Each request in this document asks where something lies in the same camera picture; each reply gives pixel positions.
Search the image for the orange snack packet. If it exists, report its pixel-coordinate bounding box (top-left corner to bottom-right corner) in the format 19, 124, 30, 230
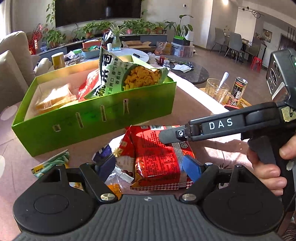
105, 173, 122, 200

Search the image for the clear bread cake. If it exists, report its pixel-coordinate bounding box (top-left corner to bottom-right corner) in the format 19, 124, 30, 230
35, 84, 77, 114

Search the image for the green chips bag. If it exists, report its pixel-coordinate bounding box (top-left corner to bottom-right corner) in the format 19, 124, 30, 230
78, 48, 169, 99

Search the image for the small green snack packet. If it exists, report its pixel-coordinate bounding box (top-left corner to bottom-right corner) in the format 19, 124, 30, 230
31, 150, 70, 178

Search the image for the black drink can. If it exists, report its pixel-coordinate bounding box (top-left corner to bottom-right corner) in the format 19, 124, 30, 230
231, 77, 248, 106

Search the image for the glass mug with spoon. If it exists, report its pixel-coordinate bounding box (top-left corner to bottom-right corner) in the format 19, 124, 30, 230
205, 72, 234, 105

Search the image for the green cardboard box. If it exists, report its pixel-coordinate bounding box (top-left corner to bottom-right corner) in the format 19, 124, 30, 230
11, 60, 177, 157

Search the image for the dark marble round table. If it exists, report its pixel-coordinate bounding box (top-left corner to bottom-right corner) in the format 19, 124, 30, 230
164, 55, 209, 85

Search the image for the blue snack basket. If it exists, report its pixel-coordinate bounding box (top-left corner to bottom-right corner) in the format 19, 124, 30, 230
81, 48, 100, 59

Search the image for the yellow snack canister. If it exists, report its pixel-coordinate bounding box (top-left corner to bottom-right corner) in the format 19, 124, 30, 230
51, 52, 65, 70

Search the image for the white round coffee table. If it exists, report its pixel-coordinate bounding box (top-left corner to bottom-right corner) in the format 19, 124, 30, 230
67, 47, 150, 64

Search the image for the glass vase with plant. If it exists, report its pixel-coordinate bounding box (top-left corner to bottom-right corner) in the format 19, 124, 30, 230
109, 23, 126, 48

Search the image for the cardboard box on floor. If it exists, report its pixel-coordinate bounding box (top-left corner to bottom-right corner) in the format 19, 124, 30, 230
122, 41, 151, 49

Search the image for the beige sofa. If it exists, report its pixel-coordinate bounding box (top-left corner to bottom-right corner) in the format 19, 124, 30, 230
1, 31, 54, 111

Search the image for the black wall television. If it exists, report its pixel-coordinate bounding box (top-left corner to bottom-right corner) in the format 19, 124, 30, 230
55, 0, 142, 27

